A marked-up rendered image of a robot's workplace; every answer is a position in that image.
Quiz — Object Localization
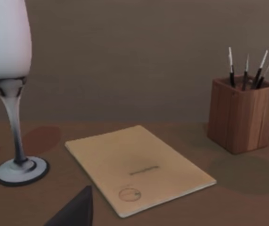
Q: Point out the frosted white wine glass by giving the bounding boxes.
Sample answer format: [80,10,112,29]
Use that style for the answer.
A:
[0,0,50,187]

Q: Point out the square wooden pen holder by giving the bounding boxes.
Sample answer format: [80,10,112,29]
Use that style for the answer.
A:
[208,76,269,155]

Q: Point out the tan paper notebook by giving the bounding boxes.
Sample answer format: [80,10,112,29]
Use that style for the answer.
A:
[65,125,217,218]

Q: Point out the black white-tipped pen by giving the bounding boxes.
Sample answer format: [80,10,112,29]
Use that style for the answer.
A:
[251,49,269,89]
[228,47,236,88]
[256,58,269,89]

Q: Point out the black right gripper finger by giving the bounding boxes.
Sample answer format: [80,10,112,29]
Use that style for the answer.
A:
[43,185,94,226]

